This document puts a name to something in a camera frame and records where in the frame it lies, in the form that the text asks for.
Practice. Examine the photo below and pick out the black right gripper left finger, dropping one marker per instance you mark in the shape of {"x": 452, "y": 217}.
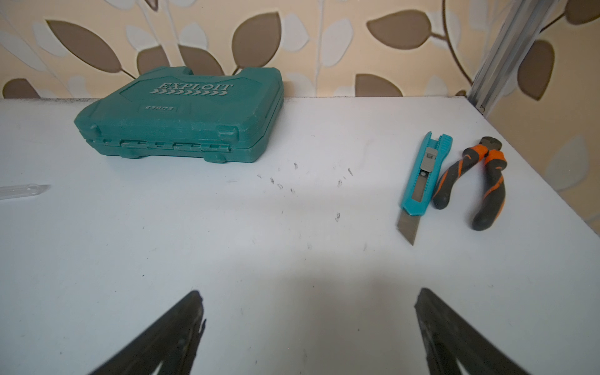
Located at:
{"x": 168, "y": 346}

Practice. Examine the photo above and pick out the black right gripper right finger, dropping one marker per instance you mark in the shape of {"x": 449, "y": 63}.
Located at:
{"x": 452, "y": 345}

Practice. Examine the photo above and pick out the teal utility knife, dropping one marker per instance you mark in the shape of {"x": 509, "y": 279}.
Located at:
{"x": 422, "y": 181}

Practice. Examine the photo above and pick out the green plastic tool case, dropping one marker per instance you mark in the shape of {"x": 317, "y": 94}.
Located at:
{"x": 169, "y": 111}

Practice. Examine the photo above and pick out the aluminium frame post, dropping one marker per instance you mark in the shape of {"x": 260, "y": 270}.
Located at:
{"x": 522, "y": 25}

